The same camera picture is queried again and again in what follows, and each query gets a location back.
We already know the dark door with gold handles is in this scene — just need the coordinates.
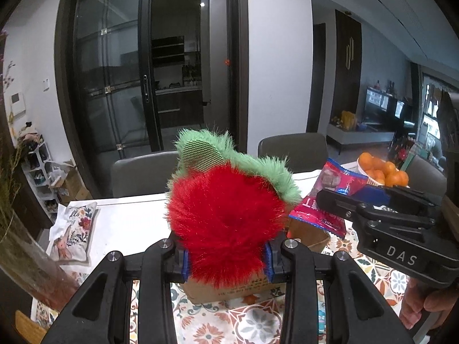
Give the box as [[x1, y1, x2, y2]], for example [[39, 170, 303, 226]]
[[335, 9, 363, 130]]

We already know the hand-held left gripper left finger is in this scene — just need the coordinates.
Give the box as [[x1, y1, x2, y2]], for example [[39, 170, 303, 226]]
[[41, 238, 190, 344]]

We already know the brown floor carton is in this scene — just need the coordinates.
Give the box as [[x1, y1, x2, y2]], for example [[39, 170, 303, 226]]
[[50, 161, 92, 205]]

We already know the yellow bag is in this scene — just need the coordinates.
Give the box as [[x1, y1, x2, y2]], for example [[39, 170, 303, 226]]
[[341, 111, 357, 131]]

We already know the white wall intercom panel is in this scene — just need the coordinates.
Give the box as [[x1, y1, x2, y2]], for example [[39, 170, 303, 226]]
[[9, 92, 26, 115]]

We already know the red fluffy strawberry plush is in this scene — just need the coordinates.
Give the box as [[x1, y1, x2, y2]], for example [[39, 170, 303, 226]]
[[165, 127, 304, 289]]

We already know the glass vase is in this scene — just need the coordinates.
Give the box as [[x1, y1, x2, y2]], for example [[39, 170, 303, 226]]
[[0, 208, 79, 312]]

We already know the white low cabinet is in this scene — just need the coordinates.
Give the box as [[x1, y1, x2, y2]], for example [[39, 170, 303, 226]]
[[326, 122, 395, 146]]

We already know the patterned table runner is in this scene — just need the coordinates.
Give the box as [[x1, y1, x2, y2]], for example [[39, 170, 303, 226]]
[[36, 236, 413, 344]]

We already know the person's right hand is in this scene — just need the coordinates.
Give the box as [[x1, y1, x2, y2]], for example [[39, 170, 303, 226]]
[[400, 279, 459, 330]]

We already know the floral print cushion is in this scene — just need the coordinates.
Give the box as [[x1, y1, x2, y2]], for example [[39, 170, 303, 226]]
[[48, 202, 98, 266]]

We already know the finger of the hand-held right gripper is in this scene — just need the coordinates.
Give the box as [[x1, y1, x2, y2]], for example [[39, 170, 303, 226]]
[[316, 188, 381, 223], [344, 183, 445, 217]]

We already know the brown cardboard box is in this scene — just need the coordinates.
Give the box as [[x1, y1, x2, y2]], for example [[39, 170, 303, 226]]
[[183, 218, 330, 303]]

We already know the white shoe rack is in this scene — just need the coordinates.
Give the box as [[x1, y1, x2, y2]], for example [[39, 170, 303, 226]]
[[16, 140, 60, 212]]

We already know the silver refrigerator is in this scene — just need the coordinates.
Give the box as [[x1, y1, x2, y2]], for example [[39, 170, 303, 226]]
[[199, 0, 230, 103]]

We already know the dark TV cabinet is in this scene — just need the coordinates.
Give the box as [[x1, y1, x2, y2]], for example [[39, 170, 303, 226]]
[[364, 87, 418, 130]]

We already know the black sliding glass door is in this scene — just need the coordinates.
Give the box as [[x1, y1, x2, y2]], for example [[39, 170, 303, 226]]
[[54, 0, 248, 198]]

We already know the white basket of oranges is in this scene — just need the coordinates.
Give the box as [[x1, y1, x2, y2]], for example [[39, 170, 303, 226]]
[[358, 152, 409, 187]]

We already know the red purple snack packet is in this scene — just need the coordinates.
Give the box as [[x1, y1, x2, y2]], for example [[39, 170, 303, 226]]
[[289, 158, 370, 239]]

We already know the grey dining chair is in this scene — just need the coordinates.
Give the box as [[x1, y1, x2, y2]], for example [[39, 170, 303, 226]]
[[402, 154, 449, 194], [258, 133, 328, 173], [110, 150, 180, 198]]

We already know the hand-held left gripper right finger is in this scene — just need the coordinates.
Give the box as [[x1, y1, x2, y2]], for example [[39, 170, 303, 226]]
[[263, 238, 417, 344]]

